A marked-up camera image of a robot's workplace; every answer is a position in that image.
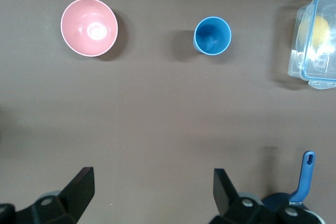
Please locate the brown table cover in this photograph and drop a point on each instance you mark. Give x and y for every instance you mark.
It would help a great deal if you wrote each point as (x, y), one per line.
(157, 108)

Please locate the blue cup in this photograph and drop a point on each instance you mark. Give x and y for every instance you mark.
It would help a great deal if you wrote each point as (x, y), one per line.
(212, 35)

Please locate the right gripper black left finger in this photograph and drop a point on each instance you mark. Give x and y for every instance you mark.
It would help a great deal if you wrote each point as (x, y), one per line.
(78, 190)

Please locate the yellow lemon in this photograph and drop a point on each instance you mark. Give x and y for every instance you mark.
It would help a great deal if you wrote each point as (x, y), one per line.
(320, 30)

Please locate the clear plastic container blue-rimmed lid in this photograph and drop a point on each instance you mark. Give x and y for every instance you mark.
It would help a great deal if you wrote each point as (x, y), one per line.
(304, 51)

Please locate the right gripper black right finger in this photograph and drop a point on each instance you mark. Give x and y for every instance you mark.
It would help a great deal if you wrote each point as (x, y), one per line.
(225, 195)

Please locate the pink bowl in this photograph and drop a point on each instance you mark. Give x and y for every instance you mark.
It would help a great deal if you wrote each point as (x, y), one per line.
(89, 27)

